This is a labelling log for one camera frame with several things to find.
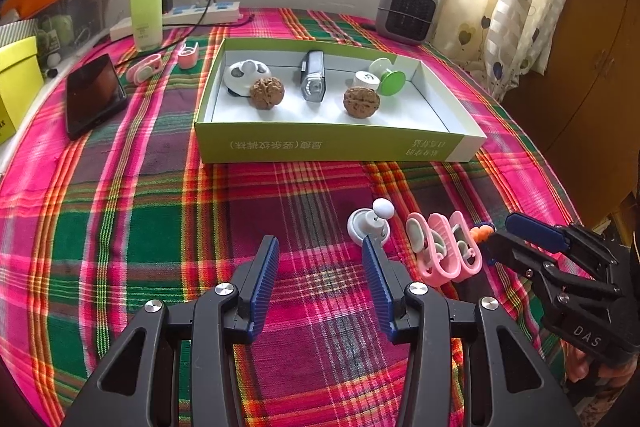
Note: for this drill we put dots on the grey space heater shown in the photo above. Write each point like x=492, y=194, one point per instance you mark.
x=407, y=9

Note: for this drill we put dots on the white power strip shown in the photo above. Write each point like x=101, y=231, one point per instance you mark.
x=210, y=11

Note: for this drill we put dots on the green plastic bottle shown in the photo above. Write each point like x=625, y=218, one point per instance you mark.
x=146, y=12

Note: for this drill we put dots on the green white cardboard box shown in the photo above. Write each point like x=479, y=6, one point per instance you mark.
x=290, y=114

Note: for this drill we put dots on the small pink hook clip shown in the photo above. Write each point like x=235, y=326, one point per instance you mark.
x=188, y=55

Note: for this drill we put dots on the blue knitted toy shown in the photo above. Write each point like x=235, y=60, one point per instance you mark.
x=482, y=234

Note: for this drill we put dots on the white panda-shaped gadget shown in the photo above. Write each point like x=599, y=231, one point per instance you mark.
x=242, y=74

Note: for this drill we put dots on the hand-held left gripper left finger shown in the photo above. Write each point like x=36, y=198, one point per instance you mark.
x=265, y=287

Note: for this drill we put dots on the pink white oval clip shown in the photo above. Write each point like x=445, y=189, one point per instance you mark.
x=145, y=68

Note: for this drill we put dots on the clear storage container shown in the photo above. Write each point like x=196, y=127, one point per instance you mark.
x=75, y=14

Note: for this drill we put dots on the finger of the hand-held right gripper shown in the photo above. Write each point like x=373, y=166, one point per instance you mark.
x=515, y=254
x=532, y=229

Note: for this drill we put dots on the black smartphone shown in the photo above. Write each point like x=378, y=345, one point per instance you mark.
x=95, y=94

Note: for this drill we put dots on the green white spool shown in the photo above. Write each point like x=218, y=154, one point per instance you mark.
x=387, y=79

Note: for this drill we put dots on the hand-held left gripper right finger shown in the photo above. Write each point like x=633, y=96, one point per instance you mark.
x=377, y=292

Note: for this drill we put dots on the white round jar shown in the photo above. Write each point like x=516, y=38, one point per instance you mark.
x=364, y=79

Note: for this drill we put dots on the striped gift box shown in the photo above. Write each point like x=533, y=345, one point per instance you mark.
x=17, y=31

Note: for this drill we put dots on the brown walnut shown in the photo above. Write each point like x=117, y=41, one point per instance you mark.
x=267, y=93
x=361, y=102

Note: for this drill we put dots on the wooden wardrobe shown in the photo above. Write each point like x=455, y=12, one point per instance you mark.
x=590, y=57

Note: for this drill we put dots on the person's right hand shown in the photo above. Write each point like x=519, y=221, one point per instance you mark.
x=579, y=366

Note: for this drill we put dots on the yellow cardboard box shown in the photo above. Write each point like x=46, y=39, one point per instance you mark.
x=17, y=82

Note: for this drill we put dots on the silver black bike light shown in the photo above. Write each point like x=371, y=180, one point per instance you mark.
x=312, y=79

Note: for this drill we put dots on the white round knob gadget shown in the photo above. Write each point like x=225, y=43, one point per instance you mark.
x=370, y=227

